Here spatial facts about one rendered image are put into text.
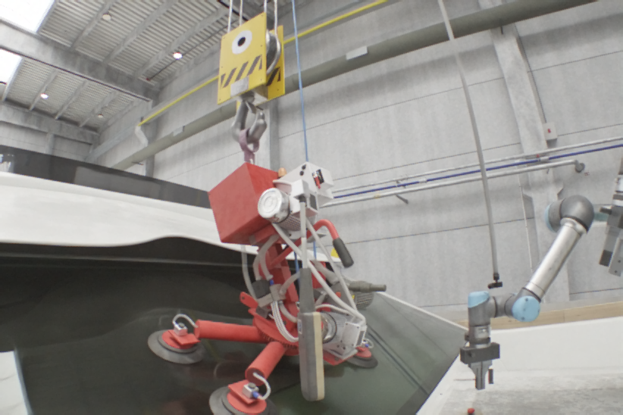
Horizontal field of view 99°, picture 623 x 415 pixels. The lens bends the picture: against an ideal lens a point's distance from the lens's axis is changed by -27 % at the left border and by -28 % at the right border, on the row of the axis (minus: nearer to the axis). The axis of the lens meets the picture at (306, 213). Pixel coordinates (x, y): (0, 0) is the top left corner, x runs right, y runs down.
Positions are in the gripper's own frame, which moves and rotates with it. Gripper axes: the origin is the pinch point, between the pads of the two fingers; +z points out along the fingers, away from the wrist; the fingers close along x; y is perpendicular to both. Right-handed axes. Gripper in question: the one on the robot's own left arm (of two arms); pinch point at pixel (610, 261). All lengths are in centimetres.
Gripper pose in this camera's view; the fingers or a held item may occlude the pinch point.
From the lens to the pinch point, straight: 97.2
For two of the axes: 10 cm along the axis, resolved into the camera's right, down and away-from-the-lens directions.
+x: -6.0, 0.2, -8.0
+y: -7.8, -2.6, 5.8
